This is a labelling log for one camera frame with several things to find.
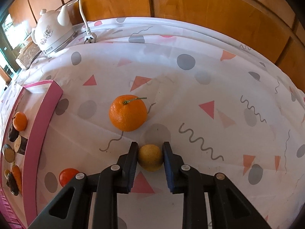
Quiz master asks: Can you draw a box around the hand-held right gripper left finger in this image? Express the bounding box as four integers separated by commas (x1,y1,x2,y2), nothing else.
28,142,139,229

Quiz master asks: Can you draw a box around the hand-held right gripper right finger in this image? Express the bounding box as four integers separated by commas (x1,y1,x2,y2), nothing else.
162,142,272,229

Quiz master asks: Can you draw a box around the small yellow round lemon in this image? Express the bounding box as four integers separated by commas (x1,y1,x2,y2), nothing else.
138,144,164,172

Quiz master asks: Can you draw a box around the pink box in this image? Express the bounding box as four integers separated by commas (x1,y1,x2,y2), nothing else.
0,80,64,229

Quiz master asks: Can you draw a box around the eggplant piece with white cut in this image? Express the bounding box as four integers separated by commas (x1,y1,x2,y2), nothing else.
14,135,29,154

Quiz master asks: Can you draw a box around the large orange with stem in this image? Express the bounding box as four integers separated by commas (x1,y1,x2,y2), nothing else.
109,95,148,132

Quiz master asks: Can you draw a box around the red tomato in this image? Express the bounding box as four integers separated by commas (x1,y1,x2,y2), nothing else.
59,168,80,188

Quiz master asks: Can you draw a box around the white patterned tablecloth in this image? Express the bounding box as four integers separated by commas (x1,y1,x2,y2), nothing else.
0,17,305,229

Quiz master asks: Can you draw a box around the orange carrot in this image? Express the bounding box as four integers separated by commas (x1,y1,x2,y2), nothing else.
11,164,23,195

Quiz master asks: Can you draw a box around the small mandarin orange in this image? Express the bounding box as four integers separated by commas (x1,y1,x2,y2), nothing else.
12,112,28,132

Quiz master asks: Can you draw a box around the dark brown lumpy piece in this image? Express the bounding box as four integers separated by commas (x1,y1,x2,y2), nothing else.
6,173,19,196

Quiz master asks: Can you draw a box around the dark purple eggplant piece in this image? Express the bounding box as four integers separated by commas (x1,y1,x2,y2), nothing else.
7,123,19,141

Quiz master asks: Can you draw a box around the round eggplant slice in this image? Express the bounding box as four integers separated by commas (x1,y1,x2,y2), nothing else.
2,144,16,161

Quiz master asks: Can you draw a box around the white electric kettle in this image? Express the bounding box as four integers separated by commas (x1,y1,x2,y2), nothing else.
31,5,78,59

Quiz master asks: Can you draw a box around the wooden cabinet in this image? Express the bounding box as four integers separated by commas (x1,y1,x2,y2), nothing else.
7,0,305,83

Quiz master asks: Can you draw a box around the television screen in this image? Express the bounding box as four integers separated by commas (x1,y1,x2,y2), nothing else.
0,11,23,74

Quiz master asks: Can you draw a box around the white power cord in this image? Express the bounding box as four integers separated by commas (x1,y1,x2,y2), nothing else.
78,0,98,44

